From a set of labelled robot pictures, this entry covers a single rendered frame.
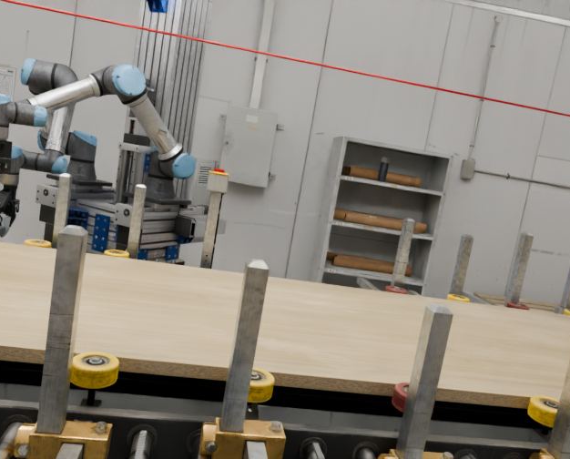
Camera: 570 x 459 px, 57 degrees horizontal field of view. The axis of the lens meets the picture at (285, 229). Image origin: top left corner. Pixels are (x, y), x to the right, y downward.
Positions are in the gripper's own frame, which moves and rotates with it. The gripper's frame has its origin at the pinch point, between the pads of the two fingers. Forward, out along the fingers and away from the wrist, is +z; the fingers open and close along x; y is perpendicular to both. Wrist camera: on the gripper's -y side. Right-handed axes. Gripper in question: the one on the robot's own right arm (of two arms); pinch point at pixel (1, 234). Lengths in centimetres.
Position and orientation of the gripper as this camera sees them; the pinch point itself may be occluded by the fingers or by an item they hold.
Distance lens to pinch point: 238.6
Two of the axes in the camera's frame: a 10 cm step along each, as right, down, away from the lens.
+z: -1.7, 9.8, 1.4
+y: -1.5, -1.7, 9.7
